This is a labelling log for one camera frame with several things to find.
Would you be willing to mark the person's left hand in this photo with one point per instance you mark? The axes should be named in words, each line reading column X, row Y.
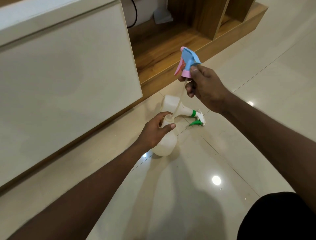
column 150, row 133

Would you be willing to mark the person's right hand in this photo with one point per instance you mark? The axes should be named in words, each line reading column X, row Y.
column 208, row 91

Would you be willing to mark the person's right thumb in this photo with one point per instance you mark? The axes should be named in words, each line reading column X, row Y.
column 197, row 73

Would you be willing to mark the person's left thumb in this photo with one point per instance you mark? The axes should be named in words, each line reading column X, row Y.
column 167, row 127

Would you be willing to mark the translucent white plastic bottle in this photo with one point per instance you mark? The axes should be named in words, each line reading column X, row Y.
column 166, row 141

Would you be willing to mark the pink and blue spray head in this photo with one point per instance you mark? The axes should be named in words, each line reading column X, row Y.
column 187, row 61

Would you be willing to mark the person's left forearm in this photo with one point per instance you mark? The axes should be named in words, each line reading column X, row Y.
column 81, row 195

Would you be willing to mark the person's right forearm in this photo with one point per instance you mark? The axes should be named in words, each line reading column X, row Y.
column 274, row 141

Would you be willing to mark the white bottle with green sprayer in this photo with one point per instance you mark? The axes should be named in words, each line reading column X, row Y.
column 182, row 108

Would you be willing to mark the wooden shelf unit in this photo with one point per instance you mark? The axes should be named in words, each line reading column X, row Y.
column 187, row 37

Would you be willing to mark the white paper sheet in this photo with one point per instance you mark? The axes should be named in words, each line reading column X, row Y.
column 161, row 15

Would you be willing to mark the white cabinet drawer front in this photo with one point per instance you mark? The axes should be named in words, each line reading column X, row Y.
column 59, row 84

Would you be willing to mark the person's black shorts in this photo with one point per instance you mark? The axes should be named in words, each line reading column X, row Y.
column 277, row 217

